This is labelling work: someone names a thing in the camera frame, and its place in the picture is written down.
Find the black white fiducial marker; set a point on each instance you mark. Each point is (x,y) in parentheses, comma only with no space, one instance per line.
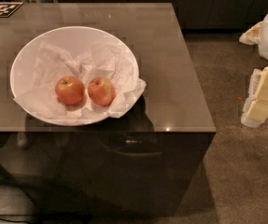
(8,8)

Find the small orange floor scrap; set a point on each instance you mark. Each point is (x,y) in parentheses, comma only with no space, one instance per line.
(239,98)

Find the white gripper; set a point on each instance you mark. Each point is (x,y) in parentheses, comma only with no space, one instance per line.
(256,107)

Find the white crumpled paper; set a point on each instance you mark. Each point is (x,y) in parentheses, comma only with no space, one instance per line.
(52,63)

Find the red apple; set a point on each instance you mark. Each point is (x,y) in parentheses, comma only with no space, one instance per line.
(70,90)
(101,91)

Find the white bowl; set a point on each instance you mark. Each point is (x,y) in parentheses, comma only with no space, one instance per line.
(74,39)

